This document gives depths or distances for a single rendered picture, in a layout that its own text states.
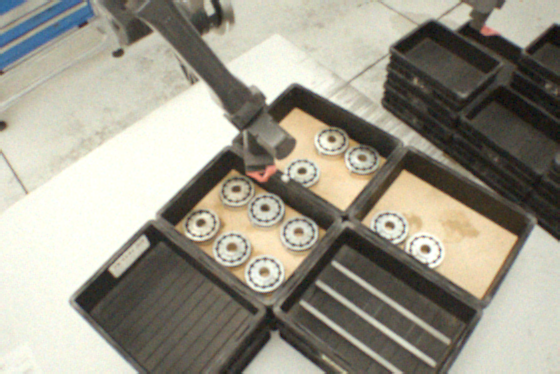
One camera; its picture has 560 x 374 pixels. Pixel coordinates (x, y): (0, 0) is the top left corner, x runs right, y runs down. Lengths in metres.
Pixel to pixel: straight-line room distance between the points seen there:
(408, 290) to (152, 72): 2.19
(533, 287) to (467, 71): 1.09
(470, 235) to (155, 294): 0.85
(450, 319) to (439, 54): 1.37
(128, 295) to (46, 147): 1.70
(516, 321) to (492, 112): 1.10
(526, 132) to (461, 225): 0.97
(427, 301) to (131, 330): 0.75
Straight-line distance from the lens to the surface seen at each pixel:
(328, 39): 3.11
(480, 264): 1.39
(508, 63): 2.76
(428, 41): 2.41
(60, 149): 2.89
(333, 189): 1.43
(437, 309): 1.31
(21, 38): 2.95
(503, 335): 1.48
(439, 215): 1.43
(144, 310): 1.34
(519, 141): 2.27
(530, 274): 1.58
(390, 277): 1.32
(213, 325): 1.28
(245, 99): 0.94
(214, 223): 1.36
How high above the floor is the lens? 2.04
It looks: 57 degrees down
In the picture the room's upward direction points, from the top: 6 degrees counter-clockwise
